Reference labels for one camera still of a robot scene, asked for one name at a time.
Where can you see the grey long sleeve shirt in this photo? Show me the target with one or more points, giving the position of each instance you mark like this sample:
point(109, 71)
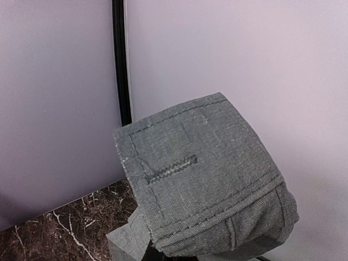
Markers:
point(204, 184)

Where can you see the black left frame post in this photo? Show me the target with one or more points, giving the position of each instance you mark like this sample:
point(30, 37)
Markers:
point(119, 37)

